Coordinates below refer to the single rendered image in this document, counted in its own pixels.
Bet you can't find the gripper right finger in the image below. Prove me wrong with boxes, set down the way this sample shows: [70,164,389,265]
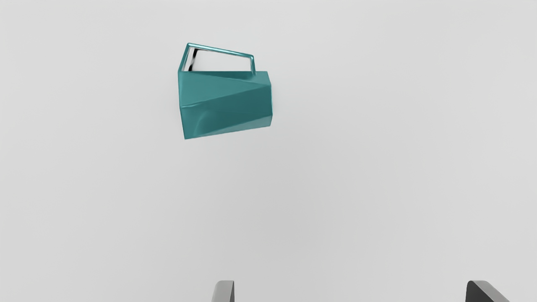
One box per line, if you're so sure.
[465,280,511,302]

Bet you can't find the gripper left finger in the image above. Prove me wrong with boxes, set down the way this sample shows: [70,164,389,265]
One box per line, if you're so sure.
[211,280,235,302]

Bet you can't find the teal faceted mug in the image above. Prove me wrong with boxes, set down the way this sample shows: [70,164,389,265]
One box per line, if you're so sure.
[177,42,274,140]

